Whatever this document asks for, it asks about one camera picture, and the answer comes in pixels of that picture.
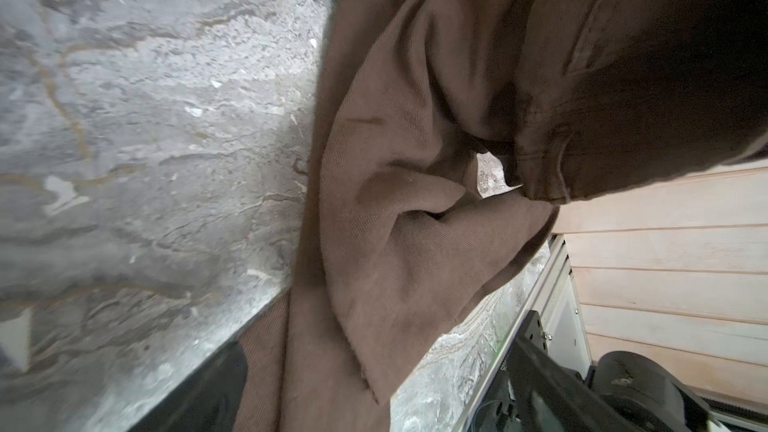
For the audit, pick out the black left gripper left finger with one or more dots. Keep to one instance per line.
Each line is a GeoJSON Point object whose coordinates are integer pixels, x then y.
{"type": "Point", "coordinates": [207, 400]}

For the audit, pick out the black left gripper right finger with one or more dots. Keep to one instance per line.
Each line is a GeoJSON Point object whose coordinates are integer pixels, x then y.
{"type": "Point", "coordinates": [548, 398]}

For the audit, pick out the brown trousers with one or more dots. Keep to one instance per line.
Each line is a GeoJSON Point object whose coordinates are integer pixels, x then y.
{"type": "Point", "coordinates": [447, 134]}

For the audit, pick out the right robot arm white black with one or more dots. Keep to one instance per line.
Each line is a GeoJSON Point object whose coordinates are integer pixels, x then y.
{"type": "Point", "coordinates": [625, 391]}

